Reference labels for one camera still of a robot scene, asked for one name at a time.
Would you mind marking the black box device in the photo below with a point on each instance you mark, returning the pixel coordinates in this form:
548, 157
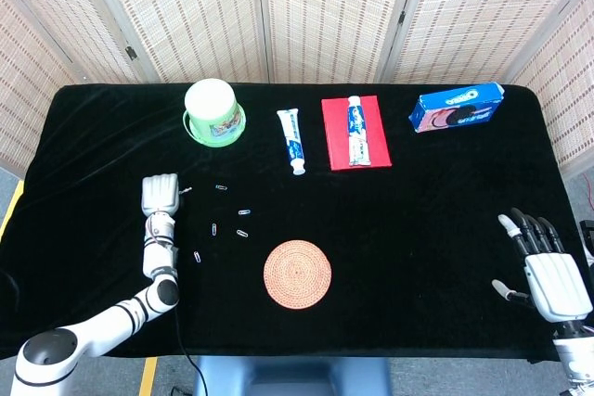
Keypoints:
587, 228

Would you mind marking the red notebook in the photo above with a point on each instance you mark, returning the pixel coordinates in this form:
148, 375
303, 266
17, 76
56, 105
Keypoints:
334, 136

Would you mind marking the green plastic bucket white lid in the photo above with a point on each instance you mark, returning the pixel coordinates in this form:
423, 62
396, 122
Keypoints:
211, 104

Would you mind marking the black velvet tablecloth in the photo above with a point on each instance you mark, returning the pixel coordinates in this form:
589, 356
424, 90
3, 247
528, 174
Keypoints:
417, 229

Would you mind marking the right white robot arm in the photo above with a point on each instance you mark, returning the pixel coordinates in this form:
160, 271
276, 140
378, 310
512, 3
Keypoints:
573, 359

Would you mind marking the blue white toothpaste tube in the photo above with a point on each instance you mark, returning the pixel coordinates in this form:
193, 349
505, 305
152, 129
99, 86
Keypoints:
292, 136
358, 131

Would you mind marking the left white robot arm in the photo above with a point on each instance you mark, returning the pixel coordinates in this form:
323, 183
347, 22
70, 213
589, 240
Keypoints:
158, 261

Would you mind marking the blue Oreo cookie box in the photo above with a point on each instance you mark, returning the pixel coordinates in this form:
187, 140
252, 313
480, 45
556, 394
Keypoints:
455, 108

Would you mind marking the woven bamboo folding screen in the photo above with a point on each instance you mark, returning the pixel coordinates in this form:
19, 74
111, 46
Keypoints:
209, 6

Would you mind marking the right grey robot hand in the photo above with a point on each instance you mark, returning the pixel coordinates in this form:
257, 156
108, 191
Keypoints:
554, 284

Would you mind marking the black screen hinge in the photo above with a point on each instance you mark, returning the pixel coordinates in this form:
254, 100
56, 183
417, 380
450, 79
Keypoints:
402, 17
131, 52

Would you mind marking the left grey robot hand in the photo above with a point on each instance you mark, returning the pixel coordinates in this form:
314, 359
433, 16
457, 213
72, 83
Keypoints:
160, 194

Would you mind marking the round woven rattan coaster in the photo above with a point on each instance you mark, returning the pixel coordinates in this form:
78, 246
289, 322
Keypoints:
297, 274

